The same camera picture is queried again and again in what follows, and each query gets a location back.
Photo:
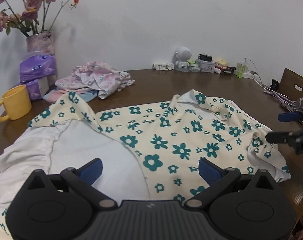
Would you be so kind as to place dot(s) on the dried rose bouquet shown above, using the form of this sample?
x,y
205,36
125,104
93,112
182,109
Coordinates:
x,y
32,1

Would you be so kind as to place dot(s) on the green and white packets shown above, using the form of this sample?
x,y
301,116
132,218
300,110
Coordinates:
x,y
194,66

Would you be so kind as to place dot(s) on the pink floral garment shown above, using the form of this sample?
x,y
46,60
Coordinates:
x,y
99,80

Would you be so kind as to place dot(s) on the white and red tube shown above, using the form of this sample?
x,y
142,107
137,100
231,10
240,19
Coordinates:
x,y
217,71

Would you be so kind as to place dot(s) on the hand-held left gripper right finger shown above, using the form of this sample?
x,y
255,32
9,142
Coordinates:
x,y
209,170

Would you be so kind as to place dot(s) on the black charger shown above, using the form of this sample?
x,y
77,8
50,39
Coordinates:
x,y
205,57

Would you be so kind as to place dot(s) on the purple tissue pack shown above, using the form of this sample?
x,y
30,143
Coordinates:
x,y
36,67
35,90

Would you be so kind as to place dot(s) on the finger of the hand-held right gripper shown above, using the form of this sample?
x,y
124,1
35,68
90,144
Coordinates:
x,y
279,137
290,116

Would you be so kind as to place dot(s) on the purple fuzzy vase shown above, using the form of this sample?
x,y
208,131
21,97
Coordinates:
x,y
40,43

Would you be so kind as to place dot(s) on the green bottle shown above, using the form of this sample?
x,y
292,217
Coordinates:
x,y
239,70

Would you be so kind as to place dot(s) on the black phone stand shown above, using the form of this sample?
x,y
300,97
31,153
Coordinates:
x,y
275,83

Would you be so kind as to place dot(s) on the wooden board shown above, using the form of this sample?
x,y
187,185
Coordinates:
x,y
291,80

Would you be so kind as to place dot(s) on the yellow mug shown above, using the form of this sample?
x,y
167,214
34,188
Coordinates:
x,y
16,105

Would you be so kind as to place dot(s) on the cream green-flowered garment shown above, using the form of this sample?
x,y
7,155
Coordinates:
x,y
166,130

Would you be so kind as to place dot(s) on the black box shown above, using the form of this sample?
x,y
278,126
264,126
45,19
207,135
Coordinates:
x,y
227,71

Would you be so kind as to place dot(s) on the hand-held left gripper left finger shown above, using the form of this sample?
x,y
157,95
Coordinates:
x,y
92,170

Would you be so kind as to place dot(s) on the white power strip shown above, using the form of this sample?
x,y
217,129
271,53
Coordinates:
x,y
247,75

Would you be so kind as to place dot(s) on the white robot speaker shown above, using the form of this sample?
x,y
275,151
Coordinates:
x,y
184,55

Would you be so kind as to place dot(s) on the yellow and pink box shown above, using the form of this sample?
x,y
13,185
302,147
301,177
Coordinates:
x,y
221,63

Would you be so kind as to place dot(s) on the pink and blue garment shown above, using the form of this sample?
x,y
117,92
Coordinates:
x,y
54,96

